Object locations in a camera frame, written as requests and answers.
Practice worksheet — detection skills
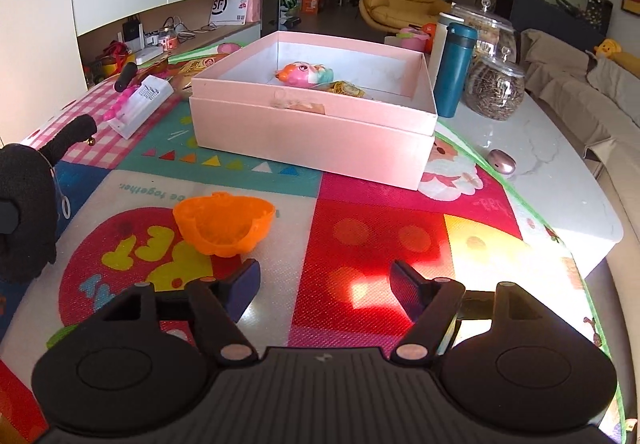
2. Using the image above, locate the colourful play mat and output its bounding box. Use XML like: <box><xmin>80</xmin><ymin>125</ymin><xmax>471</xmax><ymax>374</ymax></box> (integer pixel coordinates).
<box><xmin>0</xmin><ymin>42</ymin><xmax>628</xmax><ymax>444</ymax></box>

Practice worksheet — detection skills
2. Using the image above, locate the white and pink parcel box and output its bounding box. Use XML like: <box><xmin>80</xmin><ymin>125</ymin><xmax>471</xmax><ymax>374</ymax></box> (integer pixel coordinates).
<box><xmin>207</xmin><ymin>0</ymin><xmax>262</xmax><ymax>25</ymax></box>

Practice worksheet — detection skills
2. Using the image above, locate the pink bowl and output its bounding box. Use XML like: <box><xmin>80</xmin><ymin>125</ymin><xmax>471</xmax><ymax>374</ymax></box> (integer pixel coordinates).
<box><xmin>397</xmin><ymin>27</ymin><xmax>431</xmax><ymax>51</ymax></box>

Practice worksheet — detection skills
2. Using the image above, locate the long yellow plush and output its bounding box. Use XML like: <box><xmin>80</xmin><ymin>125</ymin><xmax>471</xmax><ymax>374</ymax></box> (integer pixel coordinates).
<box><xmin>612</xmin><ymin>52</ymin><xmax>640</xmax><ymax>75</ymax></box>

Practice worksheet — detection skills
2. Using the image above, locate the grey sofa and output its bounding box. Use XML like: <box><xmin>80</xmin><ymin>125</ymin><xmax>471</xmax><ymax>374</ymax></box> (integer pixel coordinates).
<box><xmin>520</xmin><ymin>28</ymin><xmax>640</xmax><ymax>275</ymax></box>

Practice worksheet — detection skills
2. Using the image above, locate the black plush toy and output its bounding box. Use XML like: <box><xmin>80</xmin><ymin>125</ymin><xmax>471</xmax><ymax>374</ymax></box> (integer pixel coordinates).
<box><xmin>0</xmin><ymin>114</ymin><xmax>98</xmax><ymax>282</ymax></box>

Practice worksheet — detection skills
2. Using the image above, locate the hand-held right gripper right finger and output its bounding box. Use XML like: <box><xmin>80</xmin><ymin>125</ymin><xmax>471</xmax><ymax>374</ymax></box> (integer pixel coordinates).
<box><xmin>389</xmin><ymin>260</ymin><xmax>549</xmax><ymax>367</ymax></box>

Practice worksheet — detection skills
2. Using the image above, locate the small bread packet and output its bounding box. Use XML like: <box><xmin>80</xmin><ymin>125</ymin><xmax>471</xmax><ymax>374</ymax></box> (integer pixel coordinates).
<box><xmin>177</xmin><ymin>55</ymin><xmax>236</xmax><ymax>78</ymax></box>

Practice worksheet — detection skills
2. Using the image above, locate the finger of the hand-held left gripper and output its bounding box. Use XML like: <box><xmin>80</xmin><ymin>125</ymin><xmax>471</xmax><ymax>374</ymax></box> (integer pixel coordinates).
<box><xmin>0</xmin><ymin>198</ymin><xmax>22</xmax><ymax>236</ymax></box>

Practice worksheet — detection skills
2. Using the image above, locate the small glass jar of seeds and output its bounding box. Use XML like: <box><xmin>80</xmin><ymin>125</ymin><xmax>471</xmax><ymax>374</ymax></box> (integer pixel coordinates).
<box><xmin>464</xmin><ymin>47</ymin><xmax>527</xmax><ymax>121</ymax></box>

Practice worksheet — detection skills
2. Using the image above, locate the white bottle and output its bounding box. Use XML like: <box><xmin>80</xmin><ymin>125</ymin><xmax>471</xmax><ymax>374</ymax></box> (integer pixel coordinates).
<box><xmin>429</xmin><ymin>12</ymin><xmax>466</xmax><ymax>75</ymax></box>

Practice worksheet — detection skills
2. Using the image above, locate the teal thermos bottle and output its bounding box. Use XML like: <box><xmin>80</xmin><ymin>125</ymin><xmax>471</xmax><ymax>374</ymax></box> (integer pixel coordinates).
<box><xmin>432</xmin><ymin>22</ymin><xmax>479</xmax><ymax>118</ymax></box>

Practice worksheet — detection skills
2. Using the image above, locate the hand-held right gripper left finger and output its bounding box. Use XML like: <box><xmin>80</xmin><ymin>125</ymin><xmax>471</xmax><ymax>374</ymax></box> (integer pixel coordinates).
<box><xmin>97</xmin><ymin>258</ymin><xmax>262</xmax><ymax>369</ymax></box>

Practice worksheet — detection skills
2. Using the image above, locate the yellow duck plush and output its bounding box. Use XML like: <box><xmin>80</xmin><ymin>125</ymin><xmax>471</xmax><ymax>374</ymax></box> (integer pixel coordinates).
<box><xmin>594</xmin><ymin>38</ymin><xmax>623</xmax><ymax>60</ymax></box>

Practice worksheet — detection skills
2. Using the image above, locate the yellow snack packet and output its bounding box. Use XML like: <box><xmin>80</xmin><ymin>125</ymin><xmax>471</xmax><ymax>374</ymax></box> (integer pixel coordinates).
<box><xmin>320</xmin><ymin>80</ymin><xmax>373</xmax><ymax>100</ymax></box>

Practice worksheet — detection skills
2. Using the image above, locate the pink and teal fish toy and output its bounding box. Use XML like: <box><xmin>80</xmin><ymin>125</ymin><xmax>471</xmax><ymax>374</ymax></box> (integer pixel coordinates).
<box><xmin>275</xmin><ymin>62</ymin><xmax>335</xmax><ymax>88</ymax></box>

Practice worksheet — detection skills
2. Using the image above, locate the pink wooden box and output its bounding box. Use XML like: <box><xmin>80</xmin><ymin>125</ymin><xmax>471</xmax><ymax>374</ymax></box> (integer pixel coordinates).
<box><xmin>189</xmin><ymin>31</ymin><xmax>439</xmax><ymax>191</ymax></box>

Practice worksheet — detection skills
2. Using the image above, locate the orange plastic mould toy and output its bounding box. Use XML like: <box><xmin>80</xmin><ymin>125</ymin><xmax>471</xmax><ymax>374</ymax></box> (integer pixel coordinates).
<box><xmin>172</xmin><ymin>191</ymin><xmax>277</xmax><ymax>259</ymax></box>

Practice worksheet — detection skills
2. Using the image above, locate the pink computer mouse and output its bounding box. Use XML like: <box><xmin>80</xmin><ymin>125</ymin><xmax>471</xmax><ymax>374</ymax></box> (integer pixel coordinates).
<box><xmin>487</xmin><ymin>149</ymin><xmax>518</xmax><ymax>173</ymax></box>

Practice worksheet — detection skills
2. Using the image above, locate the pink plastic toy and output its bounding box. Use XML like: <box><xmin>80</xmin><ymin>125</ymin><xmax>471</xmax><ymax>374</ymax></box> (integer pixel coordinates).
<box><xmin>102</xmin><ymin>85</ymin><xmax>136</xmax><ymax>124</ymax></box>

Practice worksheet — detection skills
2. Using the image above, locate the large glass jar of nuts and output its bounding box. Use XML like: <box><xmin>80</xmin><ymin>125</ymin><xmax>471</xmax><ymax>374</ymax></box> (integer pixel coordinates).
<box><xmin>452</xmin><ymin>0</ymin><xmax>518</xmax><ymax>62</ymax></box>

